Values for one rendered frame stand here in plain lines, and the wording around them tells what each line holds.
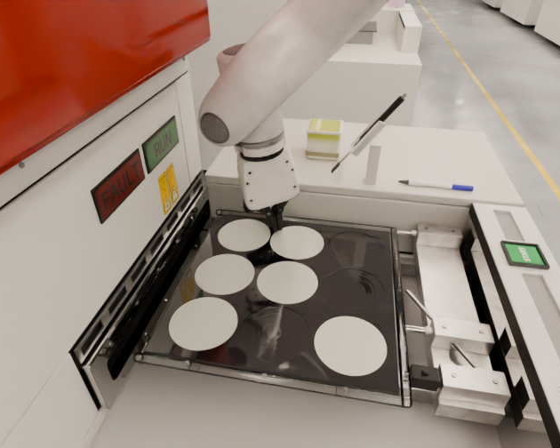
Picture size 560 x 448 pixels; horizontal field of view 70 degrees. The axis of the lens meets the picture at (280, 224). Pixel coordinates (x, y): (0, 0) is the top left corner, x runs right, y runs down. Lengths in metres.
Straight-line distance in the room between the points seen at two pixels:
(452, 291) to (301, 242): 0.27
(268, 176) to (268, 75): 0.22
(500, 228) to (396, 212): 0.19
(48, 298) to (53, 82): 0.22
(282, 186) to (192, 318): 0.27
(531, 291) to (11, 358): 0.64
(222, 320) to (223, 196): 0.32
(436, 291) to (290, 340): 0.27
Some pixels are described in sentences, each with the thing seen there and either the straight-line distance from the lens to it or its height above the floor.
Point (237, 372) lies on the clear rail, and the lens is 0.56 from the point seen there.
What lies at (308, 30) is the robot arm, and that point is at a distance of 0.53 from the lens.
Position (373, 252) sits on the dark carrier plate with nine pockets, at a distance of 0.75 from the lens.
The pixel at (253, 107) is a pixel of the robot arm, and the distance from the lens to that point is 0.52.
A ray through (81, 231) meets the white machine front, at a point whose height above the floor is 1.09.
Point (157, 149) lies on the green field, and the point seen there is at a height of 1.10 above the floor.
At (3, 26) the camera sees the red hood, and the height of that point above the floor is 1.31.
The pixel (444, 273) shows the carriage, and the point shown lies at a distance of 0.77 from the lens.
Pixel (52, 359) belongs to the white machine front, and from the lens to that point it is 0.52.
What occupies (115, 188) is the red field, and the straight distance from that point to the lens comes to 0.56.
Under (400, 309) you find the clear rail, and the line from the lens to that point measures 0.65.
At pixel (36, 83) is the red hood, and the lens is 0.38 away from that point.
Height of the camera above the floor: 1.36
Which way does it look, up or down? 36 degrees down
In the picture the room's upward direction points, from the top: straight up
